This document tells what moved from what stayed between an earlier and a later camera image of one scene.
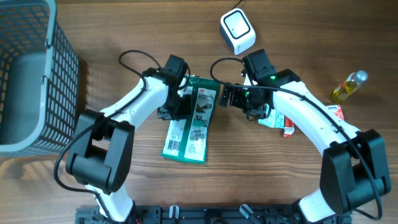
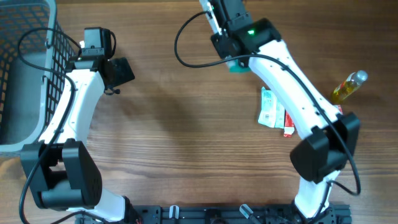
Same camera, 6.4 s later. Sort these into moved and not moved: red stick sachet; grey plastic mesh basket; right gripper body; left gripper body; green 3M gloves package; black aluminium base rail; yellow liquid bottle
Moved: left gripper body; green 3M gloves package; right gripper body
Not moved: yellow liquid bottle; grey plastic mesh basket; black aluminium base rail; red stick sachet
